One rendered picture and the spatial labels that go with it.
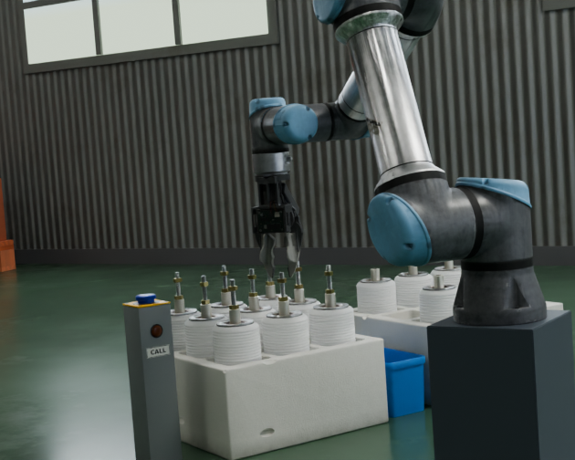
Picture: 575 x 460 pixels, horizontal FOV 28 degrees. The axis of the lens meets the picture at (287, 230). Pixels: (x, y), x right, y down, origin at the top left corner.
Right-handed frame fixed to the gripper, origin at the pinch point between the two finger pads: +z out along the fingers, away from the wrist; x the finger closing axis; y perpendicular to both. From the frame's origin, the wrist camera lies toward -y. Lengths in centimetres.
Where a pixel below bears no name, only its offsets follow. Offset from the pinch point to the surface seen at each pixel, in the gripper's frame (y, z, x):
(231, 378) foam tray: 19.1, 18.2, -6.4
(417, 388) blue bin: -17.3, 29.1, 23.9
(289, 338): 4.8, 13.3, 1.9
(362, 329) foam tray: -38.3, 19.5, 8.4
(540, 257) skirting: -259, 31, 41
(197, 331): 6.1, 11.2, -17.2
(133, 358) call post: 21.5, 13.4, -25.2
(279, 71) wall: -299, -58, -76
